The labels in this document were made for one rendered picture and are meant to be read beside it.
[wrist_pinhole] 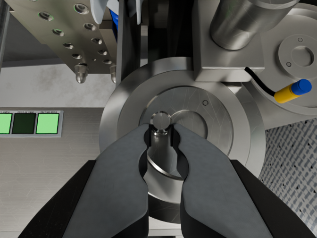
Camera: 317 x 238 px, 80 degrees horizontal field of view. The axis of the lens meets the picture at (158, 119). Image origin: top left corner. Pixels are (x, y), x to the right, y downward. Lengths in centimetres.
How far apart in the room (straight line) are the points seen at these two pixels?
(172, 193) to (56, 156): 43
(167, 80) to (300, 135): 22
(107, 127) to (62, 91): 256
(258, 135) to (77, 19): 35
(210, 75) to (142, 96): 6
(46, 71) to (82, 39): 251
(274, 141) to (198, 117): 24
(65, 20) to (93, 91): 213
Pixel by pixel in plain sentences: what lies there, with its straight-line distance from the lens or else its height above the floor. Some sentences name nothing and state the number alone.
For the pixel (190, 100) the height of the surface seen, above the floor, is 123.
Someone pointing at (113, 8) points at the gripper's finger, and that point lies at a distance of 26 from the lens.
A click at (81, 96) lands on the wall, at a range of 257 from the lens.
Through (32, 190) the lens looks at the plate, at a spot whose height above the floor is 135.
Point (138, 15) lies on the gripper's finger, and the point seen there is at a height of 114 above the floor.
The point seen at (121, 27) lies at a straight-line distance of 22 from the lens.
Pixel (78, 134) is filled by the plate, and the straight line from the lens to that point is 54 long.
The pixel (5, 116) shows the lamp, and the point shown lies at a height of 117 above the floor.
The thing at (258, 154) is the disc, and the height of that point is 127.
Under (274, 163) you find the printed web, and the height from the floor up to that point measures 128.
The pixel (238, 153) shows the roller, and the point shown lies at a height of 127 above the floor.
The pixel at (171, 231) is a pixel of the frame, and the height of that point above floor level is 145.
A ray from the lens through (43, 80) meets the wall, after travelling 293.
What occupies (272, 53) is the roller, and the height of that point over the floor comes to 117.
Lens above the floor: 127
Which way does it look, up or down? 11 degrees down
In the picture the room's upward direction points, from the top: 180 degrees clockwise
